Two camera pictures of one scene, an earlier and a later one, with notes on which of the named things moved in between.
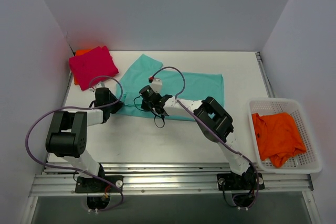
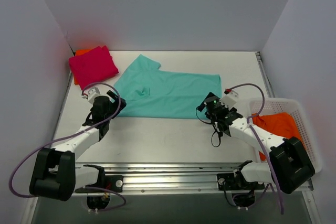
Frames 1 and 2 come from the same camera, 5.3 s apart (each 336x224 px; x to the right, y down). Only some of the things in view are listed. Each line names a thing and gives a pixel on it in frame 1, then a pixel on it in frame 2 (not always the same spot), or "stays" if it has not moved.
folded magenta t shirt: x=93 y=67 stays
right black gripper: x=145 y=102 -> x=205 y=102
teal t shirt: x=192 y=86 stays
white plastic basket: x=308 y=161 stays
